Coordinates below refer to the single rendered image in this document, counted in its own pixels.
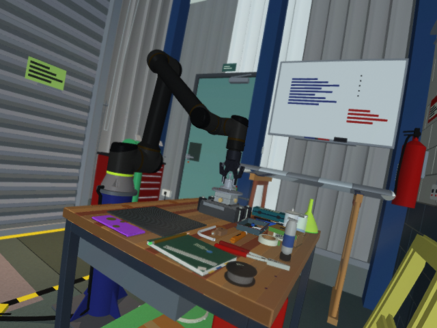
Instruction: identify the white bent tube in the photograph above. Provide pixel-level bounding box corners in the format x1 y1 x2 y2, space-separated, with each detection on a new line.
197 225 216 243

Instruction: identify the yellow frame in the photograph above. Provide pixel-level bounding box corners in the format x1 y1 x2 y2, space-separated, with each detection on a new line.
362 233 437 328

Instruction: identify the teal box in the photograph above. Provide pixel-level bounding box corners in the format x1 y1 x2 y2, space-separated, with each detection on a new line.
251 205 286 225

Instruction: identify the black ribbed mat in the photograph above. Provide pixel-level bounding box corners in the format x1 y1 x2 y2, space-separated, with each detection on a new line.
107 205 208 237

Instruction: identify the red and white wall sign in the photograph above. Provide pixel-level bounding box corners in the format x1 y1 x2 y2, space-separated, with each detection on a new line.
424 95 437 131

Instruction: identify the green funnel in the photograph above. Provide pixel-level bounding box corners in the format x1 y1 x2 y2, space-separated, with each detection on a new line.
304 198 320 234

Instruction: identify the green book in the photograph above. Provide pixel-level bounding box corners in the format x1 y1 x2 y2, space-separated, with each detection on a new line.
150 234 237 277

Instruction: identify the red handled screwdriver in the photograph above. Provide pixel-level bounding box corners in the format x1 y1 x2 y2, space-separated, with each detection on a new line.
214 240 254 258

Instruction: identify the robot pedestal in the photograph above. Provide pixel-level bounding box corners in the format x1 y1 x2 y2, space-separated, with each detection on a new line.
70 173 138 322

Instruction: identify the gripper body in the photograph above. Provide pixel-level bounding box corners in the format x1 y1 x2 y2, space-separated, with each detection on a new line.
225 148 244 169

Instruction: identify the white marker pen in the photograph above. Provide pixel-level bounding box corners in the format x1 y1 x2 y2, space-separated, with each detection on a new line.
249 252 292 271

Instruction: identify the grey fuel selector valve body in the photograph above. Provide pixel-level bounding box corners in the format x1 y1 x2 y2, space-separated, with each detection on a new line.
197 185 252 221

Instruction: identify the red fire extinguisher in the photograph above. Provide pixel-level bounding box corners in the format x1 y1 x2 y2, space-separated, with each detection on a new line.
391 127 428 209

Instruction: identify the yellow pencil with green end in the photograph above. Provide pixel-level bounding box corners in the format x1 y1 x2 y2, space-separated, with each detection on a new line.
147 232 191 246

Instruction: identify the white and blue bottle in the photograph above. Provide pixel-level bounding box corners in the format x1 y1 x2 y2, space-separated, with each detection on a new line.
279 218 299 262

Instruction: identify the grey roller shutter door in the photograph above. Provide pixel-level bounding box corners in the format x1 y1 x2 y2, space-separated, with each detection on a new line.
0 0 115 242

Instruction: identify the green wall sign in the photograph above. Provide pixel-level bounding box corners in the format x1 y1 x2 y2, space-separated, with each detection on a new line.
24 56 68 92

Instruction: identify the teal door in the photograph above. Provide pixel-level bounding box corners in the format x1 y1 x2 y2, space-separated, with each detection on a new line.
177 72 257 201

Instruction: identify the wooden stool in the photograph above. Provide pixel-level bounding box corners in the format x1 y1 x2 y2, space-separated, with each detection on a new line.
248 172 274 210

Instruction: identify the wooden workbench with dark frame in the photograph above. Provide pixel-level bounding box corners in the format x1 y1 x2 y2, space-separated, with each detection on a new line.
56 197 322 328

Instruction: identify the whiteboard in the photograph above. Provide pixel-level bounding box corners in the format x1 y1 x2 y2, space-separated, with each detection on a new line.
267 59 410 150

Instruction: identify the green gas cylinder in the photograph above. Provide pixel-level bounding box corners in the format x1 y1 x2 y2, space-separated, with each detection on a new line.
122 137 143 203

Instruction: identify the white tape roll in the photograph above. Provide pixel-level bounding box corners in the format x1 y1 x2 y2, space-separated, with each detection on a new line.
257 234 283 249

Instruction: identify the red box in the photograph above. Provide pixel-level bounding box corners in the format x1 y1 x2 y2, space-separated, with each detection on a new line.
211 296 290 328

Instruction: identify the grey open tray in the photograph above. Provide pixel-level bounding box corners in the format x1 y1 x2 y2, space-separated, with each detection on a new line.
236 218 271 237

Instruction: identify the grey electrical panel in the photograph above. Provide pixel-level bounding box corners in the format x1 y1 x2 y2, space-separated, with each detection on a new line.
417 146 437 203

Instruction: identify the white tin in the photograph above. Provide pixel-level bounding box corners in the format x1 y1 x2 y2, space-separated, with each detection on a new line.
284 210 309 234

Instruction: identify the purple plate with holes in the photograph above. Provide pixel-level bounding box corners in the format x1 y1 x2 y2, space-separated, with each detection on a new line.
91 214 146 238

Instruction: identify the grey wire spool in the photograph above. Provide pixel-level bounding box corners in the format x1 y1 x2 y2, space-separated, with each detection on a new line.
223 260 258 288

